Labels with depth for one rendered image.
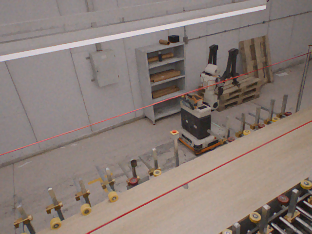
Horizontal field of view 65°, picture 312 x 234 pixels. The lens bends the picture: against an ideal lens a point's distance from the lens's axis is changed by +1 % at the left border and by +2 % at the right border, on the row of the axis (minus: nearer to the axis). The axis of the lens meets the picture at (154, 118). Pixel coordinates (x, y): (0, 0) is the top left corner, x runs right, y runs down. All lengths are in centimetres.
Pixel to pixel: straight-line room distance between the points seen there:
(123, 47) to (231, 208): 359
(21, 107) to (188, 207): 346
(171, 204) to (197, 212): 23
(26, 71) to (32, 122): 91
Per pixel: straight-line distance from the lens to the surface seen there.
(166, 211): 216
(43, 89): 466
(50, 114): 482
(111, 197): 227
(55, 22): 147
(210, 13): 189
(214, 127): 437
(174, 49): 533
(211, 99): 407
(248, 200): 228
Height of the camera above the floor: 255
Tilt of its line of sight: 28 degrees down
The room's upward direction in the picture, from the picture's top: 7 degrees counter-clockwise
